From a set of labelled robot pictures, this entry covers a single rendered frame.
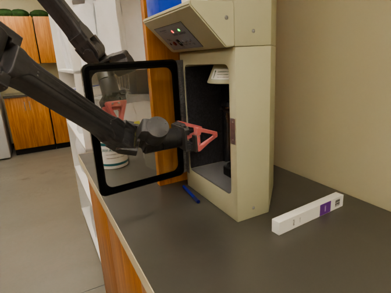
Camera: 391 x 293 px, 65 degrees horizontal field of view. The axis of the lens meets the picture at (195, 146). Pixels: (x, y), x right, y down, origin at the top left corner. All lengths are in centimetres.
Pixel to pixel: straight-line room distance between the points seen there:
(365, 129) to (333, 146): 13
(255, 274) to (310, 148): 63
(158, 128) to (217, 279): 37
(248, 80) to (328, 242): 44
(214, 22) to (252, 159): 36
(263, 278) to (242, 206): 24
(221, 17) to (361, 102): 53
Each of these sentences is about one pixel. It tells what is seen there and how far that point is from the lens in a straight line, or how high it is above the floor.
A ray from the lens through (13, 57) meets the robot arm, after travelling 64.
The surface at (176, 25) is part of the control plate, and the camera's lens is 86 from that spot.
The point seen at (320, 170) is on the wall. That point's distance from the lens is 121.
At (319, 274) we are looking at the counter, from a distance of 75.
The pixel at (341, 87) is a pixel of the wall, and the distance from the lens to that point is 111.
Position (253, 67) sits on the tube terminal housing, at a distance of 81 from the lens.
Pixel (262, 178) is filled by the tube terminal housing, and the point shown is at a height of 105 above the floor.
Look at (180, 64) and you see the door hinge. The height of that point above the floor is 137.
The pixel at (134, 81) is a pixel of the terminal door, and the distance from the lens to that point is 97.
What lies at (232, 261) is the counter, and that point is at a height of 94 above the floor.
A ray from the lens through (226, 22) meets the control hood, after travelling 77.
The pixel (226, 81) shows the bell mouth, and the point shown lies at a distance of 87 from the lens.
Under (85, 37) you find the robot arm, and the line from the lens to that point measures 102.
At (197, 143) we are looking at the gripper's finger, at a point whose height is 117.
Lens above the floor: 139
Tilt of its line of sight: 16 degrees down
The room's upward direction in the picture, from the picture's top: 3 degrees counter-clockwise
